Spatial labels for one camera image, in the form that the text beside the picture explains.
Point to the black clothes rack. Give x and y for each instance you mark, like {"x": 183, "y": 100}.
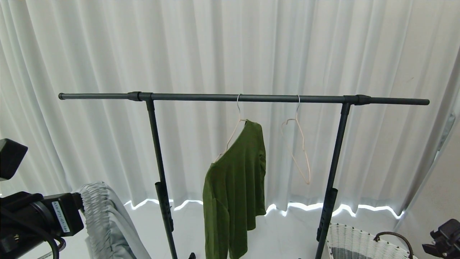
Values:
{"x": 251, "y": 98}

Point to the pale grey garment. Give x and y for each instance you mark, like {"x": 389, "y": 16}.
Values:
{"x": 104, "y": 223}

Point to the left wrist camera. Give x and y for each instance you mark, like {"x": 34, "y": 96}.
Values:
{"x": 10, "y": 158}

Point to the pink clothes hanger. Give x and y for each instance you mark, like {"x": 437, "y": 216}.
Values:
{"x": 238, "y": 108}
{"x": 298, "y": 108}

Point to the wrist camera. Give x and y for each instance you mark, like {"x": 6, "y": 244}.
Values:
{"x": 447, "y": 239}
{"x": 10, "y": 158}

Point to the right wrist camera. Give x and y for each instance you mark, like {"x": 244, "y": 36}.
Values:
{"x": 447, "y": 239}

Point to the white curtain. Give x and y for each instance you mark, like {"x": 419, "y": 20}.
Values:
{"x": 215, "y": 43}

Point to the white laundry basket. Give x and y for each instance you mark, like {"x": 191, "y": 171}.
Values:
{"x": 352, "y": 241}

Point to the green printed sleeveless shirt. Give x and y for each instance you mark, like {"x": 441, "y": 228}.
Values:
{"x": 230, "y": 198}

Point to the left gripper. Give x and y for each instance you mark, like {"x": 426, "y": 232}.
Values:
{"x": 68, "y": 214}

